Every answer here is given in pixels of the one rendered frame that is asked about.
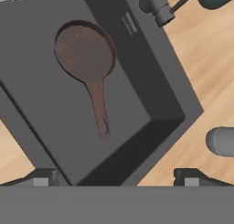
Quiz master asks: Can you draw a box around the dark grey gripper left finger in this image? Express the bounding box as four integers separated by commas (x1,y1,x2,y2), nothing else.
0,168,60,187

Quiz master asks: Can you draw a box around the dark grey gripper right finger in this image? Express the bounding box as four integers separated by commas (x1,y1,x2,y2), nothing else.
173,168,234,187

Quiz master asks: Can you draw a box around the dark grey kitchen sink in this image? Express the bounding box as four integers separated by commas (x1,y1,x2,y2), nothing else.
0,0,205,187

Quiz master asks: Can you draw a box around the brown cast iron pan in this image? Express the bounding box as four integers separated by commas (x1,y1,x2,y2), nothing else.
54,20,117,140

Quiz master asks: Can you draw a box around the dark grey sink tap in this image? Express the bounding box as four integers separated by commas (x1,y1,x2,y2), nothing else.
137,0,199,28

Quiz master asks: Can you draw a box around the grey cylindrical object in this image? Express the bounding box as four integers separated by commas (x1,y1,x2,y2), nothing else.
206,126,234,157

